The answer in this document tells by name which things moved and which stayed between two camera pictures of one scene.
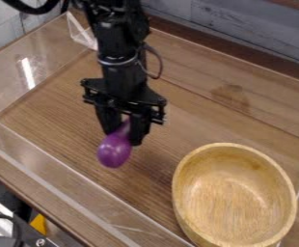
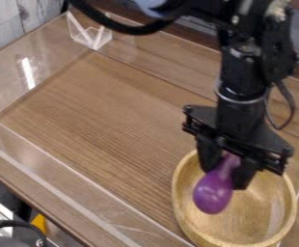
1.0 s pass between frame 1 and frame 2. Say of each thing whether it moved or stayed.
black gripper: moved
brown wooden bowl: stayed
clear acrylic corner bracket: stayed
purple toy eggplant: moved
